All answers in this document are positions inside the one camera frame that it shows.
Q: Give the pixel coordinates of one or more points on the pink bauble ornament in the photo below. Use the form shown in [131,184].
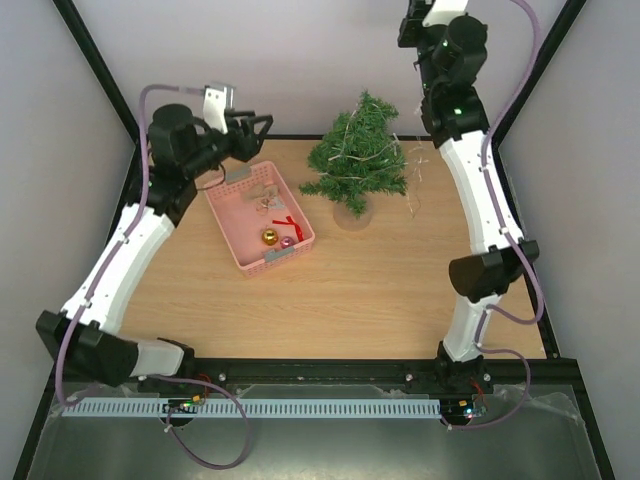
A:
[287,242]

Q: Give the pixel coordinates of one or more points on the small green christmas tree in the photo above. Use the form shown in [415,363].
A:
[357,155]

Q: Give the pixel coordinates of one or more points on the light blue slotted cable duct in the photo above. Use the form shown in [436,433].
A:
[258,408]

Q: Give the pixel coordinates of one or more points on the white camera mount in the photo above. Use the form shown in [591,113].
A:
[214,117]
[442,12]

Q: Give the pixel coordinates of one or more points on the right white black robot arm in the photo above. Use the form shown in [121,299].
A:
[451,48]

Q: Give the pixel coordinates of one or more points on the round wooden tree base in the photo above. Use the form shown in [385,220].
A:
[348,221]

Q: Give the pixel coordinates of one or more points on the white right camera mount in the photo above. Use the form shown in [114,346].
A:
[442,12]

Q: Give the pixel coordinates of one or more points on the pink perforated plastic basket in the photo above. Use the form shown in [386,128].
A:
[242,222]

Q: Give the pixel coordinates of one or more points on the red ribbon bow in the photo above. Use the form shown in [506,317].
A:
[290,222]

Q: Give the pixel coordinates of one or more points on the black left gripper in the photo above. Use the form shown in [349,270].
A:
[246,146]

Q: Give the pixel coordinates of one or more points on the black front frame rail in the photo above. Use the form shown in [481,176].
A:
[433,377]

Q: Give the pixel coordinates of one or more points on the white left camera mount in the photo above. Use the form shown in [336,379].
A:
[214,117]

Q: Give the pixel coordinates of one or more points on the gold bauble ornament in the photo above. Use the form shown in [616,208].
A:
[269,237]

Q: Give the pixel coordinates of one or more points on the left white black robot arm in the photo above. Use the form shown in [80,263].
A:
[83,337]

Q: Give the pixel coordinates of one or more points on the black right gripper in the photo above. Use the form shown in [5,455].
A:
[409,30]

